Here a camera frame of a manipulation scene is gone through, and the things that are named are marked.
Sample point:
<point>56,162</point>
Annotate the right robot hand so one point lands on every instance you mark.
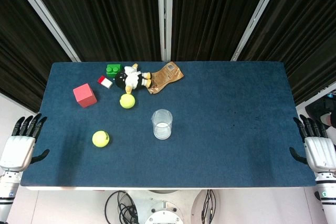
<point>321,153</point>

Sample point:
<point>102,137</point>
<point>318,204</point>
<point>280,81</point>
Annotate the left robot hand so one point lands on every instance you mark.
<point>18,153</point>

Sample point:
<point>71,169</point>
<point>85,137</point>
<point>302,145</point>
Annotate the yellow tennis ball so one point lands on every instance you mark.
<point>127,101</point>
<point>100,139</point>

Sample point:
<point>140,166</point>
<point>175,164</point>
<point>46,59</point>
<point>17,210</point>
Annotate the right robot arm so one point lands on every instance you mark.
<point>328,197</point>

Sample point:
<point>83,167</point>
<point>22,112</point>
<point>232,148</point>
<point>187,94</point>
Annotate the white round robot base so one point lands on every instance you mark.
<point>162,208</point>

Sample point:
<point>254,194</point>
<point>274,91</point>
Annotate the clear plastic cup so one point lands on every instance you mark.
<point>162,127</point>

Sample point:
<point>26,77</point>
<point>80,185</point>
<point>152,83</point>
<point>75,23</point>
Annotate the black bulky device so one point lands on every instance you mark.
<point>319,106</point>

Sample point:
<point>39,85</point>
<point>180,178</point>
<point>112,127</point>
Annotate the pink red cube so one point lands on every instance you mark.
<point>84,95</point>

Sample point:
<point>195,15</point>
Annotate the blue table mat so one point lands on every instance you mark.
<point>223,129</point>

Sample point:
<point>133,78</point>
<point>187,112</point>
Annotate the black curtain panel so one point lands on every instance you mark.
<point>105,11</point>
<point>15,51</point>
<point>215,11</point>
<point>307,37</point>

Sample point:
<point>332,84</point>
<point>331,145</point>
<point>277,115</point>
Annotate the small red white block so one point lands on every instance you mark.
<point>105,82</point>

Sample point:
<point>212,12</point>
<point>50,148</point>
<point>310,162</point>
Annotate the green toy brick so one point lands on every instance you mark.
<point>113,69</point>

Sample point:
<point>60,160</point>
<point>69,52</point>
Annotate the black white plush toy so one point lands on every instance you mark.
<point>131,78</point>

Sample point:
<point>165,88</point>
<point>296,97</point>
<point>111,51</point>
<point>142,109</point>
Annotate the brown foil pouch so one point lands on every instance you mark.
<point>165,75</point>

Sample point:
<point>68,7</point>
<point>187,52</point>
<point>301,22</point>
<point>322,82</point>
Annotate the white frame post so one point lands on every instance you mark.
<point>256,16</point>
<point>164,11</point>
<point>44,11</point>

